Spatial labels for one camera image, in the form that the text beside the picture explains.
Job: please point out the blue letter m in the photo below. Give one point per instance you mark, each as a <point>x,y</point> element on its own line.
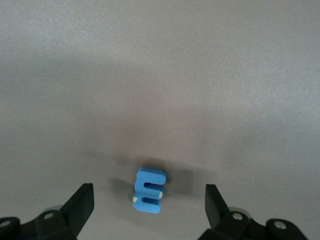
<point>147,180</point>

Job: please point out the brown table cover sheet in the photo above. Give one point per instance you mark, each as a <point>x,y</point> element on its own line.
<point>150,75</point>

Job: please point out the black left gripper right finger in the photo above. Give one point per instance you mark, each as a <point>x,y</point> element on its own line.
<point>225,225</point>

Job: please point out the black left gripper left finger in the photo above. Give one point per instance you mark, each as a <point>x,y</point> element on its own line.
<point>65,222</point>

